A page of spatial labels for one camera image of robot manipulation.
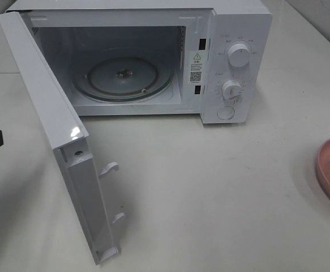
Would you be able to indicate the white microwave door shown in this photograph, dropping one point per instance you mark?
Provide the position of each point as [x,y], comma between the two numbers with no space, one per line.
[67,137]

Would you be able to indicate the white round door button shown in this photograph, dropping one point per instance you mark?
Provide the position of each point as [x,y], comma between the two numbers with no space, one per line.
[226,113]

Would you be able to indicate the glass microwave turntable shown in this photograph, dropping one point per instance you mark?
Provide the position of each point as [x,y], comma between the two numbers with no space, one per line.
[122,74]

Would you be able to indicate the white warning label sticker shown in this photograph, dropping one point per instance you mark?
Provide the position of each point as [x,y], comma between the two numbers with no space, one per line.
[196,66]

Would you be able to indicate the white microwave oven body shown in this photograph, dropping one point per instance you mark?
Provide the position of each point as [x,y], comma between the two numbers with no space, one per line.
[66,28]

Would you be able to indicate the white lower timer knob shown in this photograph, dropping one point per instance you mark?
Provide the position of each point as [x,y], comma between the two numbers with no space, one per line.
[231,89]

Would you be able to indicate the white upper power knob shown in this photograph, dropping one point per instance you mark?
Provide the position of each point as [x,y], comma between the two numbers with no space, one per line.
[239,54]

